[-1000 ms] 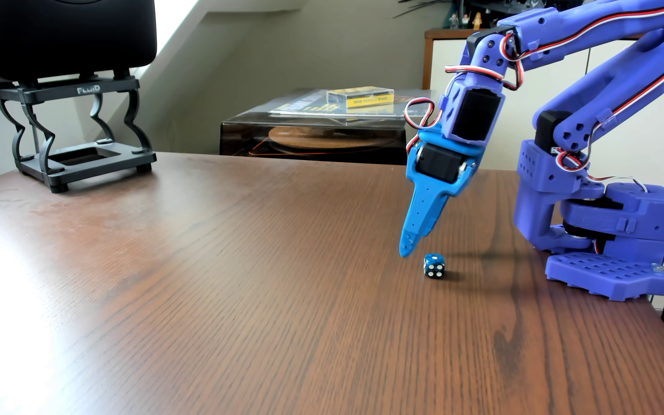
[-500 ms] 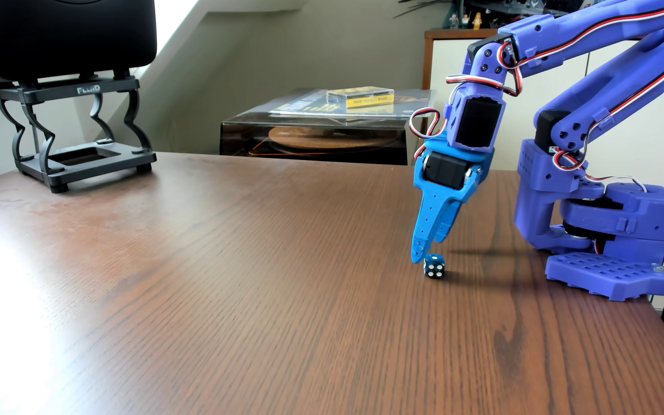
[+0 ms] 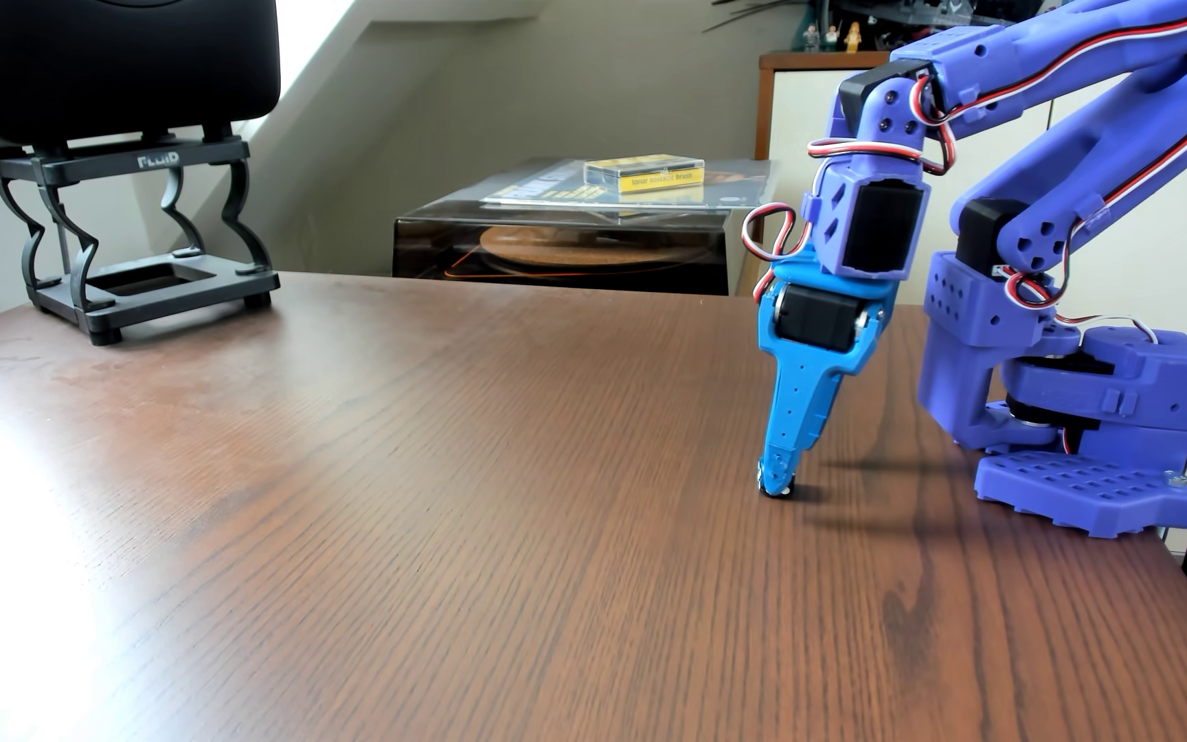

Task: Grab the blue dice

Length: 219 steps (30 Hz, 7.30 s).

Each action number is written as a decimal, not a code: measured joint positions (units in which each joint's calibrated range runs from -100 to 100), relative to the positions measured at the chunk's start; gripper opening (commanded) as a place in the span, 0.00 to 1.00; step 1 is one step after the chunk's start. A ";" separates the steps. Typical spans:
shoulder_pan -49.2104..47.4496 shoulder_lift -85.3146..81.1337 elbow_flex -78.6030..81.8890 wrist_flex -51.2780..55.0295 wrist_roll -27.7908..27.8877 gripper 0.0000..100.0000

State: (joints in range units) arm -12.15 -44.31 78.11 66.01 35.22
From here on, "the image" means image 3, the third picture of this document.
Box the red white black wrist cable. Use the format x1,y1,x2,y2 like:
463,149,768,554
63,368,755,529
740,76,962,302

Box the black speaker stand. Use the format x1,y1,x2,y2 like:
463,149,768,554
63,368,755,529
0,126,282,346

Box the cork turntable mat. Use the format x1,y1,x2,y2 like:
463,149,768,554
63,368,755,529
478,225,696,271

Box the dark brick model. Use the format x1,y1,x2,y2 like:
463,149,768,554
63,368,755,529
861,0,1063,52

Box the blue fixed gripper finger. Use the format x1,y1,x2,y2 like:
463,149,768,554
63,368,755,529
757,355,848,499

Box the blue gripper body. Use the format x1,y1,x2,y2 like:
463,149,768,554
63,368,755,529
755,247,900,381

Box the plant leaves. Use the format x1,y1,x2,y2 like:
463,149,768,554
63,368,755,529
705,0,803,32

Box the black studio speaker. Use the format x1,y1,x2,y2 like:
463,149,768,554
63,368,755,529
0,0,282,154

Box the red white black forearm cable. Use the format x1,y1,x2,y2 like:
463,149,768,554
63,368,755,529
938,6,1187,117

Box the red white black base cable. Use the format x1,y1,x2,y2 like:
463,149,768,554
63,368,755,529
999,72,1187,348

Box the yellow cassette case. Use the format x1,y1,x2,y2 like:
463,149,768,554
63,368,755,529
583,155,707,195

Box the white cabinet with wooden top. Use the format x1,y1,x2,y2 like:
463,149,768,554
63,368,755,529
754,49,1187,341

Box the turntable with clear cover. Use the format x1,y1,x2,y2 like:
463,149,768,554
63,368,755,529
392,157,778,298

